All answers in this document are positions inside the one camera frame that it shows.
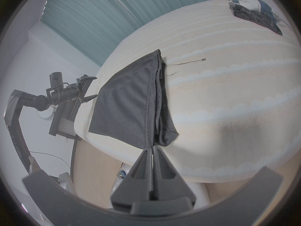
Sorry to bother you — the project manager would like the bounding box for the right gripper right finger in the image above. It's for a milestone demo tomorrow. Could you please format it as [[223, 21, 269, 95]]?
[[153, 147, 197, 207]]

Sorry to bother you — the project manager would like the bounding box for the bed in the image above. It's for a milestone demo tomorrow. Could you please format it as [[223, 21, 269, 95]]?
[[71, 0, 301, 183]]

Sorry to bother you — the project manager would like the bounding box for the black chest of drawers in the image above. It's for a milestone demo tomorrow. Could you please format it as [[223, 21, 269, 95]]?
[[49, 97, 81, 141]]

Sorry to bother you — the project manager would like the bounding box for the blue-green curtain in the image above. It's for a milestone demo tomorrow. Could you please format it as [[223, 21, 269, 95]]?
[[105, 0, 227, 26], [42, 0, 140, 66]]

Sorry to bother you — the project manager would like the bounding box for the pile of clothes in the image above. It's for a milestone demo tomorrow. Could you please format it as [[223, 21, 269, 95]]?
[[229, 0, 281, 23]]

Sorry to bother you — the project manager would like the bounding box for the black T-shirt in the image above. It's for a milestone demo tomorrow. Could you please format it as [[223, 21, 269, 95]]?
[[88, 49, 180, 150]]

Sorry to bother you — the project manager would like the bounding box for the black cable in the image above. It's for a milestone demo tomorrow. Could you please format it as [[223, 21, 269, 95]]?
[[29, 151, 71, 172]]

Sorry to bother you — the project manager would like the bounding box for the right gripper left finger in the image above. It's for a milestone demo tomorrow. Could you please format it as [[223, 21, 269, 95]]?
[[111, 147, 154, 208]]

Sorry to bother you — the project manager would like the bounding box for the black satin garment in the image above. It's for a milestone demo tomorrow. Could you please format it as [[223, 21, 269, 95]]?
[[231, 4, 283, 36]]

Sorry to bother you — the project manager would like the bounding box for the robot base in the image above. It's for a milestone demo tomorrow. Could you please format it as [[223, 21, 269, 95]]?
[[112, 163, 211, 209]]

